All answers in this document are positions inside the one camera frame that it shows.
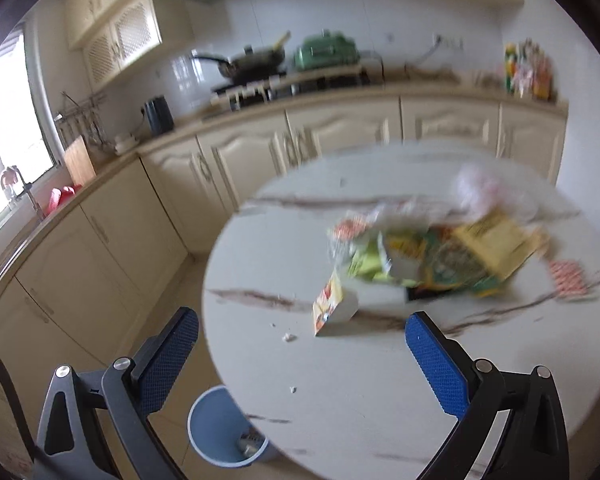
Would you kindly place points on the red white patterned packet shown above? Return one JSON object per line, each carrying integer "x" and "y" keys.
{"x": 570, "y": 277}

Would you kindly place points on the metal dish rack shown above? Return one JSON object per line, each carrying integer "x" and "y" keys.
{"x": 80, "y": 120}

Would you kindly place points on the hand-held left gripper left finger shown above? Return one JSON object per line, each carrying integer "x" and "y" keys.
{"x": 172, "y": 355}

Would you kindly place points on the black electric kettle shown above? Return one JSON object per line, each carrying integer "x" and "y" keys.
{"x": 159, "y": 115}

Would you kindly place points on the kitchen window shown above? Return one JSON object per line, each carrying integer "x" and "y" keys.
{"x": 5, "y": 110}

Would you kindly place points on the white plastic bag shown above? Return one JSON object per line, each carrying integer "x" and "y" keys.
{"x": 472, "y": 187}

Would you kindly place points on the black wok with spatula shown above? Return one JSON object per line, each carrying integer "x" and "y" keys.
{"x": 252, "y": 62}

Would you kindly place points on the wall power outlet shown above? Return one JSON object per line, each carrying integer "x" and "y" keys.
{"x": 447, "y": 41}

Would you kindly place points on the row of colourful condiment bottles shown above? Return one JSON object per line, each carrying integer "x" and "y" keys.
{"x": 527, "y": 72}

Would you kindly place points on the cream base cabinets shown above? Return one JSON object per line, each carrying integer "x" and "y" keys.
{"x": 340, "y": 125}

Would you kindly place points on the orange white wrapper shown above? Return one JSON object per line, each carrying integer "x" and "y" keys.
{"x": 347, "y": 230}

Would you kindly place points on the green snack bag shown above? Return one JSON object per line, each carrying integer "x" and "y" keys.
{"x": 370, "y": 262}

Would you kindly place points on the black gas stove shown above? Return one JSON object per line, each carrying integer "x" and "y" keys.
{"x": 260, "y": 92}

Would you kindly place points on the blue trash bin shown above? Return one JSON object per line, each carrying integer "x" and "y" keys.
{"x": 215, "y": 425}

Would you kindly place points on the crumpled grey wrapper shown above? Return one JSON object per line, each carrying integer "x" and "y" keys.
{"x": 250, "y": 442}

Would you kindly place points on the small yellow red carton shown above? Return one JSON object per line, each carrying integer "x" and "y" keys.
{"x": 330, "y": 305}

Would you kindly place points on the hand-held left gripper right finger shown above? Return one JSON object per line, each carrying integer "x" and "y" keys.
{"x": 437, "y": 365}

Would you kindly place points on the sink faucet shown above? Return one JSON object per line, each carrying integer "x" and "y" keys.
{"x": 30, "y": 195}

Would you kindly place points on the yellow packet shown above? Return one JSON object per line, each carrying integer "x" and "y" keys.
{"x": 490, "y": 240}

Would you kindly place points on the red cloth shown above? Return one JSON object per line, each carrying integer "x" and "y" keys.
{"x": 60, "y": 197}

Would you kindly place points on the cream lattice wall cabinet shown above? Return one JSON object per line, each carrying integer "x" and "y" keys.
{"x": 125, "y": 35}

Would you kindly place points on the small black card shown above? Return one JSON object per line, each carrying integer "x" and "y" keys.
{"x": 417, "y": 294}

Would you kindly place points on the green electric cooker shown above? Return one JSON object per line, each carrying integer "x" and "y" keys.
{"x": 325, "y": 52}

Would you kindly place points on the green orange printed bag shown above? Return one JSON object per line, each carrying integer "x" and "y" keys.
{"x": 447, "y": 265}

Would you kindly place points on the wooden cutting board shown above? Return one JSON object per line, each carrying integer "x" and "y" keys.
{"x": 80, "y": 162}

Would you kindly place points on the steel sink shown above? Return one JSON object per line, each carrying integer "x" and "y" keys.
{"x": 7, "y": 265}

